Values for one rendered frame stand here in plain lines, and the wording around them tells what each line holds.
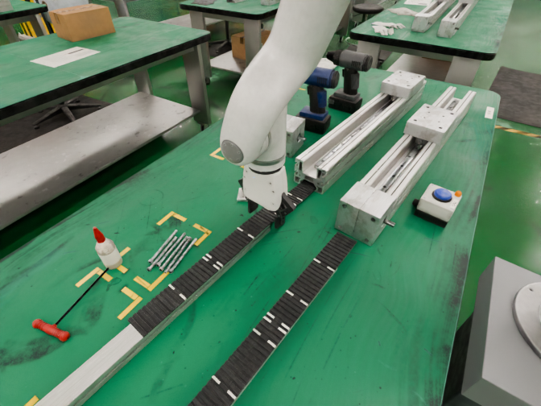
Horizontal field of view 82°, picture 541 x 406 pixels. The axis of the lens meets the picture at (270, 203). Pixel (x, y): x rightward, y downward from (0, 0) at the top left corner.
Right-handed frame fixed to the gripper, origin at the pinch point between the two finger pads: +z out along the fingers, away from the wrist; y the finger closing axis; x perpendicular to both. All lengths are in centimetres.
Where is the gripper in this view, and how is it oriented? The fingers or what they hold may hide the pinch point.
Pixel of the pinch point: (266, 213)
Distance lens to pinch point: 77.0
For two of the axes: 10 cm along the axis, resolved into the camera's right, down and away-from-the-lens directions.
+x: 6.3, -5.3, 5.8
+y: 7.8, 4.2, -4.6
